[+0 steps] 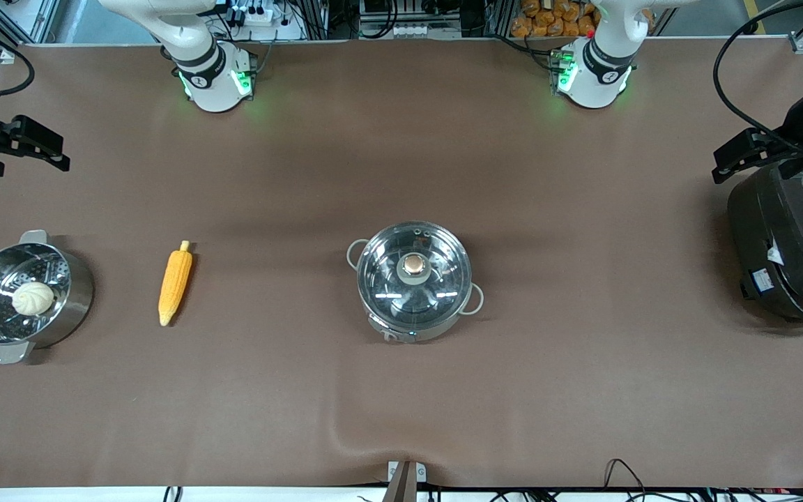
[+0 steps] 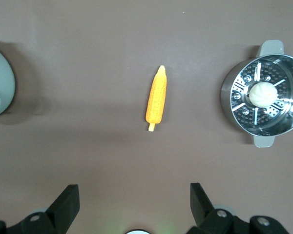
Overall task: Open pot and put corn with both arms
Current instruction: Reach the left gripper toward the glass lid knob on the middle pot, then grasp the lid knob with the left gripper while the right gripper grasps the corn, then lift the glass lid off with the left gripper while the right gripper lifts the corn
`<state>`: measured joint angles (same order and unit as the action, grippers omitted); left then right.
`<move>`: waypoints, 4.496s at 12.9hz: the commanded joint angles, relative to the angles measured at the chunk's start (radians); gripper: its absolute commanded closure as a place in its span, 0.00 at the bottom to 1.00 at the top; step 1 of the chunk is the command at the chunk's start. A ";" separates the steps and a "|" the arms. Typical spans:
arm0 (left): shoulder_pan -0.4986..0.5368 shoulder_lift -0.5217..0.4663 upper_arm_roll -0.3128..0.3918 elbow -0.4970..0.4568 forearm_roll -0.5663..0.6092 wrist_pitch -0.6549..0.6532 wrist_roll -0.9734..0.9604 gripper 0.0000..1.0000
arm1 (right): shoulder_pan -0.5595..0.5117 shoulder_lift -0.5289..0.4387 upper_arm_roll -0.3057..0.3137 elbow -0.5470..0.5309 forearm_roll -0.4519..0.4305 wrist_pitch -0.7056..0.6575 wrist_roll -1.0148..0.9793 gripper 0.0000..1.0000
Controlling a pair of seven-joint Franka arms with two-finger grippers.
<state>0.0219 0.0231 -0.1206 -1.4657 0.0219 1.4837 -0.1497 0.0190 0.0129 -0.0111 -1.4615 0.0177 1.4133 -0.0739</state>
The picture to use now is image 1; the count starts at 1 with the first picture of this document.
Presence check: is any steel electric pot with handles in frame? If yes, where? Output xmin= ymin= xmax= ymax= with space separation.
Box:
xmin=347 ymin=223 xmax=484 ymax=344

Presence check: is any black rice cooker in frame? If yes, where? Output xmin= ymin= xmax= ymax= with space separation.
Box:
xmin=727 ymin=160 xmax=803 ymax=330

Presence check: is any white steamed bun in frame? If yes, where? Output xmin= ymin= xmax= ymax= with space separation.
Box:
xmin=11 ymin=282 xmax=55 ymax=316

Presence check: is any table cover mat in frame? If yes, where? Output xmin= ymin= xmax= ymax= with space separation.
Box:
xmin=0 ymin=36 xmax=803 ymax=489

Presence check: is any glass pot lid with knob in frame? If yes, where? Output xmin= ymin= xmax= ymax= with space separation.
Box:
xmin=358 ymin=222 xmax=473 ymax=328

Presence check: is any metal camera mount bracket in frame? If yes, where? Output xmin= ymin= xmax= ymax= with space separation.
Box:
xmin=386 ymin=460 xmax=428 ymax=502

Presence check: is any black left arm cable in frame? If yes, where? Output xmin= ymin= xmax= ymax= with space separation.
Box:
xmin=713 ymin=0 xmax=803 ymax=155

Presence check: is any steel steamer pot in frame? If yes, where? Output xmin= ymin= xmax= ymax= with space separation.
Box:
xmin=0 ymin=230 xmax=95 ymax=365

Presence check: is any pile of orange bread rolls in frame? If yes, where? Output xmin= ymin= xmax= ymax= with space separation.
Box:
xmin=511 ymin=0 xmax=601 ymax=38

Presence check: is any black looped floor cable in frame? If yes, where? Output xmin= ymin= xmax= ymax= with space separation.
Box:
xmin=604 ymin=458 xmax=648 ymax=502

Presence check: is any yellow corn cob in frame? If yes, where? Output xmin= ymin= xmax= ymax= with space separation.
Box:
xmin=158 ymin=241 xmax=194 ymax=327

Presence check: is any white power strip with plugs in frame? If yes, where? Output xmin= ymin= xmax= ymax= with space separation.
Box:
xmin=231 ymin=0 xmax=285 ymax=26

